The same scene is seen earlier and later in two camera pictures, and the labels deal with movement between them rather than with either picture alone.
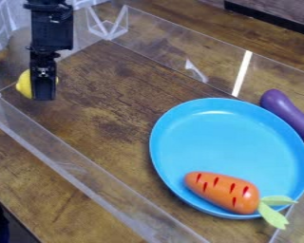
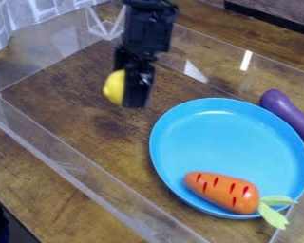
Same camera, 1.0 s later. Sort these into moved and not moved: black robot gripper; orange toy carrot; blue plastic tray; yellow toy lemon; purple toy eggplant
Moved: black robot gripper; yellow toy lemon
Not moved: orange toy carrot; purple toy eggplant; blue plastic tray
